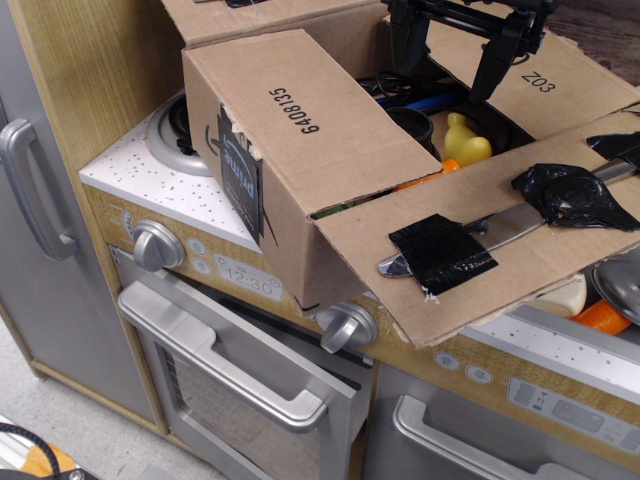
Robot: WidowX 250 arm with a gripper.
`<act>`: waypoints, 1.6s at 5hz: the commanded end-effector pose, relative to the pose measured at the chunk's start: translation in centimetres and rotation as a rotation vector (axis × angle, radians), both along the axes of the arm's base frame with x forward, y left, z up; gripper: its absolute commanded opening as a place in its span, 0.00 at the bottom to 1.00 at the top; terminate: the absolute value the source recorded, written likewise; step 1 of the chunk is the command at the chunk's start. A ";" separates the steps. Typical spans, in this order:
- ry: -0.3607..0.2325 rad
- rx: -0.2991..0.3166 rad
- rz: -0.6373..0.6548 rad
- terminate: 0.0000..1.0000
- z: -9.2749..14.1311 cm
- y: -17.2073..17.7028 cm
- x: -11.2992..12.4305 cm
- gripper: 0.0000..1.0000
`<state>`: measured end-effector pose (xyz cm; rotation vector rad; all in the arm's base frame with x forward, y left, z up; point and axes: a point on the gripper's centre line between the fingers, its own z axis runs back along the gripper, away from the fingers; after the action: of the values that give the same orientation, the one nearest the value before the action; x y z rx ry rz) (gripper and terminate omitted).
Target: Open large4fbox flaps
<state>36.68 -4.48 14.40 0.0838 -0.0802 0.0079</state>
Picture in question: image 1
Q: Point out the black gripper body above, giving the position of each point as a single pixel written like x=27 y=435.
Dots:
x=464 y=16

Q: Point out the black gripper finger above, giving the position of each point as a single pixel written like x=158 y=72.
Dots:
x=499 y=53
x=409 y=28

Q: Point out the large cardboard box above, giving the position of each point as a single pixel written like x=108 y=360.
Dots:
x=310 y=161

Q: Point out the yellow rubber duck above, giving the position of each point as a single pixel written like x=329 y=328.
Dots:
x=462 y=144

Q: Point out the black cup in box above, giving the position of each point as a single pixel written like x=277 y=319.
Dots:
x=417 y=124

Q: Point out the orange toy carrot in box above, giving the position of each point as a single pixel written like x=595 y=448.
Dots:
x=448 y=166

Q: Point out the crumpled black tape piece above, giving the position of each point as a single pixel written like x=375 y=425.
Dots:
x=571 y=196

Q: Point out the black tape piece right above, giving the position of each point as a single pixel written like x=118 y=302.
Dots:
x=620 y=150

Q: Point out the silver metal knife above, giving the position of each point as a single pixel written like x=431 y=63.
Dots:
x=502 y=227

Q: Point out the black tape piece lower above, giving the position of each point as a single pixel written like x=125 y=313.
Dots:
x=439 y=253

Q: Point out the cream toy piece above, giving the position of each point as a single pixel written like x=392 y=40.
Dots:
x=566 y=301

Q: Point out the silver metal bowl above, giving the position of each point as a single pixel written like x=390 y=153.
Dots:
x=617 y=281

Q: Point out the silver stove burner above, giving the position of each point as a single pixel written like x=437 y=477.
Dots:
x=169 y=140

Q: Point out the orange toy carrot in sink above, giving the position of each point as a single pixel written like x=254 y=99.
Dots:
x=603 y=317

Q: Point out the grey right stove knob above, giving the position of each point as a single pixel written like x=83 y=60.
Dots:
x=346 y=325

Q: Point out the grey stove knob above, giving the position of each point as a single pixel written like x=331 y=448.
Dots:
x=346 y=325
x=156 y=247

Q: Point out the grey left stove knob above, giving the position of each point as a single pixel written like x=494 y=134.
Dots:
x=156 y=247

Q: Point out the toy kitchen play set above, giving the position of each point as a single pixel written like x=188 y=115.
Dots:
x=525 y=387

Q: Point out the grey oven door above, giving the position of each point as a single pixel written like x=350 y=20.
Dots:
x=252 y=394

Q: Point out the blue toy handle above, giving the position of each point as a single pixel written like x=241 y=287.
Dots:
x=438 y=101

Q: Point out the grey dishwasher door handle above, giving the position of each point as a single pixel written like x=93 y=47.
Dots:
x=408 y=420

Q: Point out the grey fridge door handle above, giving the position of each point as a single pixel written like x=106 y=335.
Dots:
x=16 y=139

